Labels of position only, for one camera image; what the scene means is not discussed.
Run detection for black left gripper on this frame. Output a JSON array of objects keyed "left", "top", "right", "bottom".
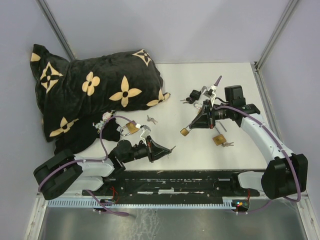
[{"left": 122, "top": 135, "right": 171, "bottom": 163}]

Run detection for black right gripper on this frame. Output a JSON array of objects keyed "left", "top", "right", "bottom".
[{"left": 189, "top": 99, "right": 232, "bottom": 129}]

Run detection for small brass padlock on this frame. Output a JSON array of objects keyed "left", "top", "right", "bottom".
[
  {"left": 193, "top": 102, "right": 203, "bottom": 114},
  {"left": 180, "top": 125, "right": 193, "bottom": 137}
]

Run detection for black padlock keys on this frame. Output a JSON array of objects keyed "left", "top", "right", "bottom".
[{"left": 180, "top": 97, "right": 195, "bottom": 104}]

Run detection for black padlock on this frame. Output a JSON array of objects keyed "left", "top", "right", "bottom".
[{"left": 189, "top": 89, "right": 202, "bottom": 101}]

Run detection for large padlock keys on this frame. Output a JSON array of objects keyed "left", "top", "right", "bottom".
[{"left": 147, "top": 115, "right": 158, "bottom": 125}]

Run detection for large brass padlock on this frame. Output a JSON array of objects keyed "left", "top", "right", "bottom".
[{"left": 119, "top": 122, "right": 141, "bottom": 137}]

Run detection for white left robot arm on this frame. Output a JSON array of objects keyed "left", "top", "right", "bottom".
[{"left": 33, "top": 135, "right": 173, "bottom": 200}]

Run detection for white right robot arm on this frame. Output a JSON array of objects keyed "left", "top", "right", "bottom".
[{"left": 180, "top": 84, "right": 308, "bottom": 203}]

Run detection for small brass padlock top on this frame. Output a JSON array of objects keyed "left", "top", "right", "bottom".
[{"left": 193, "top": 102, "right": 203, "bottom": 114}]

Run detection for brass padlock long shackle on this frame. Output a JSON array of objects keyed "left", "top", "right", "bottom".
[{"left": 212, "top": 121, "right": 227, "bottom": 147}]

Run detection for long shackle padlock keys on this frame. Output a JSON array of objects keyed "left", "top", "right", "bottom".
[{"left": 221, "top": 142, "right": 234, "bottom": 147}]

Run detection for black floral garment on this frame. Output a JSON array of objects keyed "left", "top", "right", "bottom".
[{"left": 54, "top": 110, "right": 121, "bottom": 155}]

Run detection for black floral plush pillow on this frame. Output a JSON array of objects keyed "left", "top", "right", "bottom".
[{"left": 30, "top": 44, "right": 170, "bottom": 142}]

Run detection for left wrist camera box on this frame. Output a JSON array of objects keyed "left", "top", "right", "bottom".
[{"left": 135, "top": 124, "right": 151, "bottom": 145}]

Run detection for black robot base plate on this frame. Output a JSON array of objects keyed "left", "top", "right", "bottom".
[{"left": 93, "top": 170, "right": 261, "bottom": 205}]

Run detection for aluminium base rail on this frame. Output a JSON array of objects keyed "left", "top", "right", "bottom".
[{"left": 36, "top": 184, "right": 310, "bottom": 201}]

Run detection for light blue cable duct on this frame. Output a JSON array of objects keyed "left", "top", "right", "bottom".
[{"left": 47, "top": 196, "right": 250, "bottom": 209}]

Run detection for right aluminium frame post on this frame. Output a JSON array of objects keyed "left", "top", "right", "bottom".
[{"left": 254, "top": 0, "right": 301, "bottom": 73}]

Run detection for aluminium frame post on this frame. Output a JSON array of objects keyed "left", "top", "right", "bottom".
[
  {"left": 254, "top": 0, "right": 301, "bottom": 73},
  {"left": 36, "top": 0, "right": 76, "bottom": 61}
]

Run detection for left aluminium frame post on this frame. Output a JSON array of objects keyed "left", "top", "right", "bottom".
[{"left": 36, "top": 0, "right": 76, "bottom": 61}]

